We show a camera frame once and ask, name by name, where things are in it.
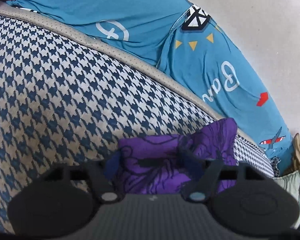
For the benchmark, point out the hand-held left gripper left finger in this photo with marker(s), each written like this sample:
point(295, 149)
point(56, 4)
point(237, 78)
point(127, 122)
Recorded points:
point(112, 167)

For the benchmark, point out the houndstooth mattress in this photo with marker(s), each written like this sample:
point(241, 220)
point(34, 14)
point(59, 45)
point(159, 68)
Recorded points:
point(65, 92)

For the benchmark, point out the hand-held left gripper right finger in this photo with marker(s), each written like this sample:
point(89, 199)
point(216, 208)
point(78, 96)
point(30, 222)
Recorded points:
point(205, 172)

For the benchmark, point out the black white patterned cloth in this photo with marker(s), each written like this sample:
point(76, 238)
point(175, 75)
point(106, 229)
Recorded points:
point(275, 166)

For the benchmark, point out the blue printed pillow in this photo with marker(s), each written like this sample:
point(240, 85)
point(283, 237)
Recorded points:
point(140, 12)

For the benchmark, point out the purple floral shirt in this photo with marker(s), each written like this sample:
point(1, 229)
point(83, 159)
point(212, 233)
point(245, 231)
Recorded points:
point(152, 170)

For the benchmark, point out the pale green cloth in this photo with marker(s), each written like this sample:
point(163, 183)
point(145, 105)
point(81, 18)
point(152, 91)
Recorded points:
point(290, 185)

